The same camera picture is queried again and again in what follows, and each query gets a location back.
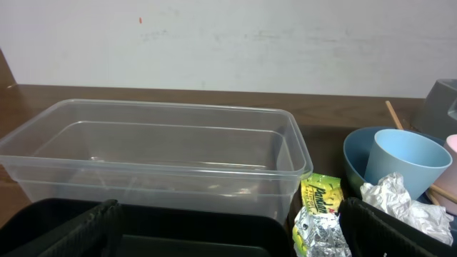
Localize yellow green snack wrapper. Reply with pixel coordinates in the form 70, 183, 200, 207
292, 173, 352, 257

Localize clear plastic bin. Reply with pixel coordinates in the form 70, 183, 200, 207
1, 99, 313, 222

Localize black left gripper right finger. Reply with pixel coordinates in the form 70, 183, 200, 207
338, 197, 456, 257

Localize black plastic tray bin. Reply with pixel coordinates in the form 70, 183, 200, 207
0, 198, 294, 257

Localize light blue cup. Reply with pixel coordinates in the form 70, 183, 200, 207
364, 128, 453, 200

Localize white napkin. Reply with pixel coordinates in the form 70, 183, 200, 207
360, 173, 453, 246

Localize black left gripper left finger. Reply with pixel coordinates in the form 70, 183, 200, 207
1, 198, 124, 257

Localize pink cup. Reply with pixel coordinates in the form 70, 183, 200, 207
431, 134, 457, 216

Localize dark blue plate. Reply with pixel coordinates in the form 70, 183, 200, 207
343, 126, 444, 203

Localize grey dishwasher rack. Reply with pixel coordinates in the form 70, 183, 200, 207
412, 79, 456, 140

